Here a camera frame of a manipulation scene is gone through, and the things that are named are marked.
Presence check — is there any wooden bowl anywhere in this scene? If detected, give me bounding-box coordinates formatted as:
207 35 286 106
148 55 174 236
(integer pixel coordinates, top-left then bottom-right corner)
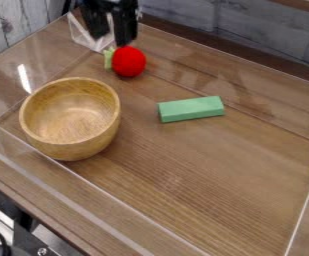
19 77 120 161

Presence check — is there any clear acrylic tray enclosure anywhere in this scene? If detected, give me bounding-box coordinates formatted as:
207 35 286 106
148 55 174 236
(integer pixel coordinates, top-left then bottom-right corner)
0 20 309 256

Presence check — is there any green rectangular block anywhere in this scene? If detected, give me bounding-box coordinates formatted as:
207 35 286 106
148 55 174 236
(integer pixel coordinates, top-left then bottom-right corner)
158 96 224 123

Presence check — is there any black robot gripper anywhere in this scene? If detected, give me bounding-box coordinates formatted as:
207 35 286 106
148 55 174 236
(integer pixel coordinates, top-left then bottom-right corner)
79 0 138 47

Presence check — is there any red felt strawberry fruit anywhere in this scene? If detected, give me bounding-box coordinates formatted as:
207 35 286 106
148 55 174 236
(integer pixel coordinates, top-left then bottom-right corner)
103 46 146 77

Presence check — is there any black metal table bracket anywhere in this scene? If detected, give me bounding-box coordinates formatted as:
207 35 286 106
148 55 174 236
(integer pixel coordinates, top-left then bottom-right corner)
11 223 60 256

